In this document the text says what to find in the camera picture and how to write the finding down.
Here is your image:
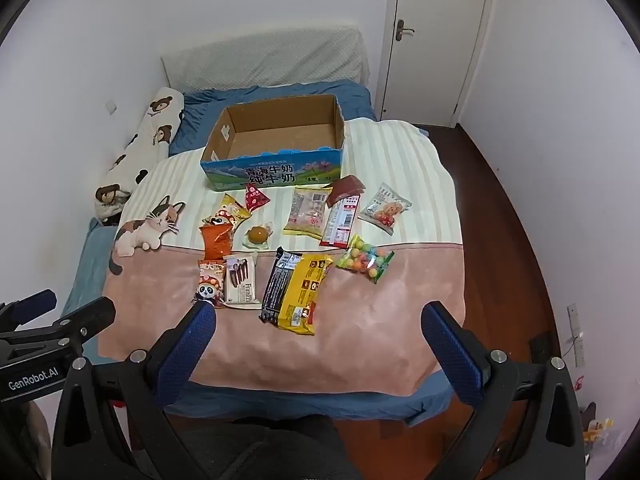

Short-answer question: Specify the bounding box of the white door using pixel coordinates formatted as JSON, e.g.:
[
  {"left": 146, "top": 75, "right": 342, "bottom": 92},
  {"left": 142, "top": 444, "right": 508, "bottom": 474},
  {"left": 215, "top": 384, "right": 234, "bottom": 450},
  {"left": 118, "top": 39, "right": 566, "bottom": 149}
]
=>
[{"left": 382, "top": 0, "right": 493, "bottom": 128}]

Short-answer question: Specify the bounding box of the red panda snack packet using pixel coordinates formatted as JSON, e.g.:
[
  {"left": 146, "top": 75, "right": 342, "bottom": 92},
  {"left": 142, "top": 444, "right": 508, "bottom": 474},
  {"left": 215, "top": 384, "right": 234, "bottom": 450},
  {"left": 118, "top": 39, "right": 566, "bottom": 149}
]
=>
[{"left": 194, "top": 259, "right": 228, "bottom": 308}]

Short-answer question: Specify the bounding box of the red triangular snack packet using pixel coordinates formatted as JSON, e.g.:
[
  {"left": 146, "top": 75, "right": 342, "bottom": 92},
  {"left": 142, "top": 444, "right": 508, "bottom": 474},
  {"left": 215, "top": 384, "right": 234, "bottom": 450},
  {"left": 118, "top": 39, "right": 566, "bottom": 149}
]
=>
[{"left": 244, "top": 183, "right": 271, "bottom": 211}]

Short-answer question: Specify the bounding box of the yellow panda snack packet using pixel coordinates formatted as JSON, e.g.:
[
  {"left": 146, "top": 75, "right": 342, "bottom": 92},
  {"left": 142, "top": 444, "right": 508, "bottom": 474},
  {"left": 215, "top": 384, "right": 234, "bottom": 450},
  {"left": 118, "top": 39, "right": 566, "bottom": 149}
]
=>
[{"left": 202, "top": 193, "right": 252, "bottom": 226}]

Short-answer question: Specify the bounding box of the clear cookie packet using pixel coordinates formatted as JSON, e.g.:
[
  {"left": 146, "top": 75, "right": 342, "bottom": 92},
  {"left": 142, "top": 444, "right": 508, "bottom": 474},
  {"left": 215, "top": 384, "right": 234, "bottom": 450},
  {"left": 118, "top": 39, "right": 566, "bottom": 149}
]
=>
[{"left": 359, "top": 182, "right": 412, "bottom": 235}]

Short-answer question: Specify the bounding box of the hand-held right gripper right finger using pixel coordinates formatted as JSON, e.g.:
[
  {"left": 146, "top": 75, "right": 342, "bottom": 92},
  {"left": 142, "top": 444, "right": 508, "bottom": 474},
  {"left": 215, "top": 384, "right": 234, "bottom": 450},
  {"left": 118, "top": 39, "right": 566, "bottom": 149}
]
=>
[{"left": 421, "top": 301, "right": 586, "bottom": 480}]

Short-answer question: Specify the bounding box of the black snack packet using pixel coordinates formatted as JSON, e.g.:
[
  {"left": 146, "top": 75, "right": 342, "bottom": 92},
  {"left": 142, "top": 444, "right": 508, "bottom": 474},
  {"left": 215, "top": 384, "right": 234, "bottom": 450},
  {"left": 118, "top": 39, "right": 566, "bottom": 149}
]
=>
[{"left": 259, "top": 246, "right": 303, "bottom": 323}]

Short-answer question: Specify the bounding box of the clear wrapped egg yolk pastry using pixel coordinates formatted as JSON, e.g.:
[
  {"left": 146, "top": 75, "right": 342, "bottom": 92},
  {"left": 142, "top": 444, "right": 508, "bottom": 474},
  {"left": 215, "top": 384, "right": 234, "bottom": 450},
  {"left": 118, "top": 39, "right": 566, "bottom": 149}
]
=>
[{"left": 242, "top": 221, "right": 275, "bottom": 251}]

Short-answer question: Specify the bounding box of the long red snack packet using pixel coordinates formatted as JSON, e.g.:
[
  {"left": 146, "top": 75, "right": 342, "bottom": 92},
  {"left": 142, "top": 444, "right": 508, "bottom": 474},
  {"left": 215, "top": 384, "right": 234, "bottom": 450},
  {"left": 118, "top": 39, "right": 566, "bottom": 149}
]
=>
[{"left": 320, "top": 194, "right": 362, "bottom": 248}]

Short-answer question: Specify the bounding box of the orange snack packet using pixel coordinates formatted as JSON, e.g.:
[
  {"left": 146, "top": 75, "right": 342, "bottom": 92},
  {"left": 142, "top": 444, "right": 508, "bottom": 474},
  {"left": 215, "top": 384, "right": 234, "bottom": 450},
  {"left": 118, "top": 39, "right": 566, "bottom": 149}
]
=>
[{"left": 199, "top": 223, "right": 235, "bottom": 263}]

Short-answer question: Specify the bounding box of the white padded headboard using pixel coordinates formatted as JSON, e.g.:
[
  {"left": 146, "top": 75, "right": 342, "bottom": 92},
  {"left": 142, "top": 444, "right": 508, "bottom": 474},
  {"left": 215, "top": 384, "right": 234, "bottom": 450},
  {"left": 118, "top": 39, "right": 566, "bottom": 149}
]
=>
[{"left": 161, "top": 25, "right": 371, "bottom": 92}]

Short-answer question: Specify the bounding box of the white chocolate biscuit packet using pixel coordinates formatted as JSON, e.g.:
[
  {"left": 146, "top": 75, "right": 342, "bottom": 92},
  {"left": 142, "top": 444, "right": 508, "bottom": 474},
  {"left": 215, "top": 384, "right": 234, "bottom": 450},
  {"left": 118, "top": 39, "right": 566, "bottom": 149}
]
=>
[{"left": 222, "top": 252, "right": 262, "bottom": 309}]

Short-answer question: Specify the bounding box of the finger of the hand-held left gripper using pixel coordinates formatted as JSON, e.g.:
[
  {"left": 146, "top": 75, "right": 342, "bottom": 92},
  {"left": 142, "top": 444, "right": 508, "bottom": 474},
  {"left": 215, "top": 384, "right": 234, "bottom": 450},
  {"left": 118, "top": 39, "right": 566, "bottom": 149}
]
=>
[
  {"left": 0, "top": 296, "right": 117, "bottom": 358},
  {"left": 0, "top": 288, "right": 58, "bottom": 331}
]

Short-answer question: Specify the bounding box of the colourful candy ball bag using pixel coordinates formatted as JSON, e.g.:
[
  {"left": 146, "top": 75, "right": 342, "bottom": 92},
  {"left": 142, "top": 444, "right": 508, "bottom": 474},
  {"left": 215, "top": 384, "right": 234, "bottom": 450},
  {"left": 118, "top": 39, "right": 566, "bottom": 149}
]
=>
[{"left": 336, "top": 234, "right": 396, "bottom": 285}]

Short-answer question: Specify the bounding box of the printed cardboard box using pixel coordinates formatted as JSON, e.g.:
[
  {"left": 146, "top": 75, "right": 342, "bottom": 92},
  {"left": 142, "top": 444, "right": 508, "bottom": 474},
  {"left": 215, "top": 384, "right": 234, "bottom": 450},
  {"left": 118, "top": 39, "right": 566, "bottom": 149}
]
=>
[{"left": 200, "top": 94, "right": 347, "bottom": 192}]

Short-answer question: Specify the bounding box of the striped cat print blanket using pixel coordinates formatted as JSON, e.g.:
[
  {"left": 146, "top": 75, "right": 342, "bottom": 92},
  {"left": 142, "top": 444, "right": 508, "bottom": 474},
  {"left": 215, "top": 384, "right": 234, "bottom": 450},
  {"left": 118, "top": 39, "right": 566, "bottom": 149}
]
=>
[{"left": 97, "top": 119, "right": 468, "bottom": 396}]

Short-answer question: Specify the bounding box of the clear bread packet yellow trim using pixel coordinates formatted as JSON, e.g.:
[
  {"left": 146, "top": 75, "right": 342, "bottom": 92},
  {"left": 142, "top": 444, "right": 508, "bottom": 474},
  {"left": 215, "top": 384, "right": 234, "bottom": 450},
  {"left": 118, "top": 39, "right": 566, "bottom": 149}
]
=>
[{"left": 282, "top": 186, "right": 333, "bottom": 238}]

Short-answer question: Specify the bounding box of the bear print long pillow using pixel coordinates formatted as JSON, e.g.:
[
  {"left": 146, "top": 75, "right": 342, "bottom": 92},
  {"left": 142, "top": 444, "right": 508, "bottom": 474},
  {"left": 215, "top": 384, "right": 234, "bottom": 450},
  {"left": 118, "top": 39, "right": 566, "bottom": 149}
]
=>
[{"left": 95, "top": 86, "right": 186, "bottom": 226}]

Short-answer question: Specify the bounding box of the dark red snack packet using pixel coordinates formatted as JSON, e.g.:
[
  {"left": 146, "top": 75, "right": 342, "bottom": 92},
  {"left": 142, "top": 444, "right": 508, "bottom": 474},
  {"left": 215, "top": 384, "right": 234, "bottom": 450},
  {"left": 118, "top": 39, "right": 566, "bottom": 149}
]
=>
[{"left": 327, "top": 175, "right": 367, "bottom": 207}]

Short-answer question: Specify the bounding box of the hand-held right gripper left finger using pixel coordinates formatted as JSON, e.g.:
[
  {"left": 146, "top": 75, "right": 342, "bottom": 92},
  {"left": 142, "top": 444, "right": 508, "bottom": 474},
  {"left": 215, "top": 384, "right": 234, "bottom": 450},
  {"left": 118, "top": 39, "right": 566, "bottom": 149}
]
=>
[{"left": 51, "top": 300, "right": 241, "bottom": 480}]

